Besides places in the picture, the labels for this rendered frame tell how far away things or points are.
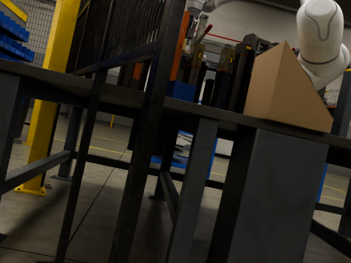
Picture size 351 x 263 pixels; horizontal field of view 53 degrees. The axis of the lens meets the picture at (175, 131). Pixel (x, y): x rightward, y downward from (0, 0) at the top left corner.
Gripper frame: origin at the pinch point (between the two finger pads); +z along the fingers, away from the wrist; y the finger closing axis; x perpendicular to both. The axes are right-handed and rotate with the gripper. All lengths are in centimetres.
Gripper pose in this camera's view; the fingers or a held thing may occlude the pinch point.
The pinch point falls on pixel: (186, 45)
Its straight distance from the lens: 211.3
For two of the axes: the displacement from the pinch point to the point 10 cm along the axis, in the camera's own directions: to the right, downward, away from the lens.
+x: -8.9, -2.0, -4.1
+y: -3.9, -1.0, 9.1
